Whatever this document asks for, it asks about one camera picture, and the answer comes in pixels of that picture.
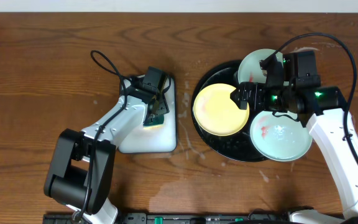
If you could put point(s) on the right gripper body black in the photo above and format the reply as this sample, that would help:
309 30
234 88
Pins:
275 98

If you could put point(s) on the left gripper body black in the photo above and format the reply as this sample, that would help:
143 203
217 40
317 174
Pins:
155 106

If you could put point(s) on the green yellow sponge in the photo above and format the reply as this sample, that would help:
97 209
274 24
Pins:
152 122

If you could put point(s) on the yellow plate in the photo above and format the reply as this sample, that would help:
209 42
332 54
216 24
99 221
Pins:
216 113

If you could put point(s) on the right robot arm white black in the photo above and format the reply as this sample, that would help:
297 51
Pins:
322 112

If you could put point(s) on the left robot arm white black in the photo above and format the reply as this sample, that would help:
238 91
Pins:
80 173

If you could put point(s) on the round black tray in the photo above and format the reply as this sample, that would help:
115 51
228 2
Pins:
239 146

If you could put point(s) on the mint green plate far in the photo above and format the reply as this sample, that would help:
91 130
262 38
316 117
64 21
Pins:
249 69

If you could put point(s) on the mint green plate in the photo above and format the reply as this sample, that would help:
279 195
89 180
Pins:
279 136
249 69

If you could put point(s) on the mint green plate near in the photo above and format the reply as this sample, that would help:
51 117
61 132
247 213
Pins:
279 136

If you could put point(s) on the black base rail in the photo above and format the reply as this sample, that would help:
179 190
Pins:
143 218

